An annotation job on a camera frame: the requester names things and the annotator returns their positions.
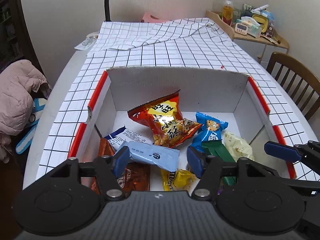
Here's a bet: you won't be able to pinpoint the light blue wafer packet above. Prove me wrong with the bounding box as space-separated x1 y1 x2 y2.
120 141 180 172

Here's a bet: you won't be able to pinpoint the white kitchen timer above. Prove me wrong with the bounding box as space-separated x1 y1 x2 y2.
234 23 248 35

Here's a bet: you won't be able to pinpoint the white navy biscuit packet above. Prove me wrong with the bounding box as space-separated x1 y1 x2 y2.
104 126 152 151

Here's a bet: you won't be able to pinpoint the blue cookie packet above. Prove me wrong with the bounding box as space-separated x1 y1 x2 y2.
191 112 228 152

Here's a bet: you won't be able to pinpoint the wooden chair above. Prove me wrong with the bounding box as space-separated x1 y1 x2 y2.
266 52 319 120

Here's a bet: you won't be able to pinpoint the dark bookshelf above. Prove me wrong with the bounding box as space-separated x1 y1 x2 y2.
0 0 42 71

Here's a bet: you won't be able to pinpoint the papers on table corner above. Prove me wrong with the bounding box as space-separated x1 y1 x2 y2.
74 31 99 50

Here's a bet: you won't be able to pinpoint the green cracker packet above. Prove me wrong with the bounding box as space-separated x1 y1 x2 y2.
201 140 236 186

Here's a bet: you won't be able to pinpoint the tissue box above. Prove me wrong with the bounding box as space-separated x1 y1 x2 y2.
241 16 261 38

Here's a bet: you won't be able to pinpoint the pink puffer jacket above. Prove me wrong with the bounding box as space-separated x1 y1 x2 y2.
1 60 52 163

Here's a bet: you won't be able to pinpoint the red cardboard box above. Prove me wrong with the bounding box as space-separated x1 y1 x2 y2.
68 66 284 165

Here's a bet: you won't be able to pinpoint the yellow candy packet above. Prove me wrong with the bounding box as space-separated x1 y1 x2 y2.
161 169 197 191

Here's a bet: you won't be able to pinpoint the orange drink bottle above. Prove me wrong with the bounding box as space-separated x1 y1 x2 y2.
222 0 234 26

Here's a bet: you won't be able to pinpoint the cream yellow snack packet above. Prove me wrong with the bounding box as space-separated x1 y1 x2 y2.
224 131 254 161

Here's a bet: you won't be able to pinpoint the red yellow chips bag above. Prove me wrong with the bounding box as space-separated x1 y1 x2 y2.
127 91 201 148

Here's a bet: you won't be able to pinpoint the yellow retro radio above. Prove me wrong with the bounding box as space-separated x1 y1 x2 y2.
252 14 274 34

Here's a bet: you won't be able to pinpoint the white grid tablecloth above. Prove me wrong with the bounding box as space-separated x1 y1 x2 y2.
26 18 316 179

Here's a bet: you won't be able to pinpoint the wooden corner cabinet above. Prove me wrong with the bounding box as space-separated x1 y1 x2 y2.
205 10 290 67

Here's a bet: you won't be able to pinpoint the dark red foil snack bag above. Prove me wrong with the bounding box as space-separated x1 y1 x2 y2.
98 138 151 194

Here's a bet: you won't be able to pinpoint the blue white bag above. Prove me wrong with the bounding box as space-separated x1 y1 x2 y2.
16 98 47 154

